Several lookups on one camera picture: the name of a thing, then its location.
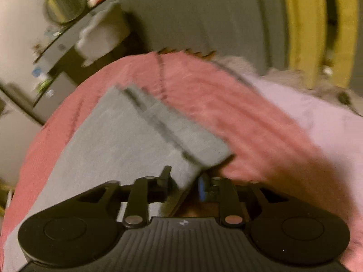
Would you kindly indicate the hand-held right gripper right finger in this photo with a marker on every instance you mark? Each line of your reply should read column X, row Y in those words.
column 202, row 189

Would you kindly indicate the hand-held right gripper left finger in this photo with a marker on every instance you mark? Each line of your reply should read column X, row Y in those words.
column 158, row 188

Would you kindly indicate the grey pants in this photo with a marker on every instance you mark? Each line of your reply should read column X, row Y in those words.
column 113, row 147

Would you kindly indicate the pink ribbed blanket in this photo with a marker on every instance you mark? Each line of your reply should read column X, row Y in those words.
column 212, row 99

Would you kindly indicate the lavender bed sheet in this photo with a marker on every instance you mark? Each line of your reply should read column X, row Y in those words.
column 312, row 113

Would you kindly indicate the white basket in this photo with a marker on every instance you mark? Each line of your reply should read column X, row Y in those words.
column 103, row 31

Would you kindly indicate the drawer cabinet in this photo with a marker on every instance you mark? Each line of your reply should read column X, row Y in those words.
column 59, row 51

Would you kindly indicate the round mirror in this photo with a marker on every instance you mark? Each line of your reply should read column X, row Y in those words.
column 65, row 4

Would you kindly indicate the yellow door frame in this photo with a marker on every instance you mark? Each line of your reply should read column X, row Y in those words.
column 305, row 28

